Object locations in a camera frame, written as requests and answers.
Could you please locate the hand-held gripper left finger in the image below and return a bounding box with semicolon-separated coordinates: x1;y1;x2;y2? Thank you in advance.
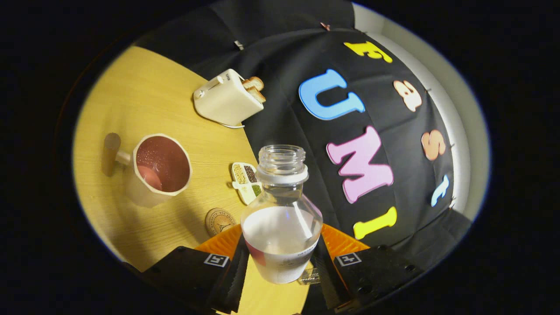
125;224;250;315

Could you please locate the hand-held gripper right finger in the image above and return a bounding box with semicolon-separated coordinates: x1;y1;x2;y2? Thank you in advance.
313;223;425;313

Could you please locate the round cork coaster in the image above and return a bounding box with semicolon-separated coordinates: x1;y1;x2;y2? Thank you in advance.
205;207;239;238

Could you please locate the clear plastic juice bottle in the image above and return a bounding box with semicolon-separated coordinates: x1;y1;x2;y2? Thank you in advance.
241;145;323;285

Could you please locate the cream cup with wooden handle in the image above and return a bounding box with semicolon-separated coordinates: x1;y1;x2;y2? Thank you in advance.
101;133;193;208

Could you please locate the white divided spice dish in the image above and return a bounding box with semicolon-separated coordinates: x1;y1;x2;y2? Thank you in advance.
231;162;263;205

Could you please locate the cream toaster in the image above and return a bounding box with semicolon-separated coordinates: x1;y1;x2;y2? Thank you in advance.
193;69;265;127

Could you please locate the wooden table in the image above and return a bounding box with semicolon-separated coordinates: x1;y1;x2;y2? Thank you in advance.
72;46;311;315

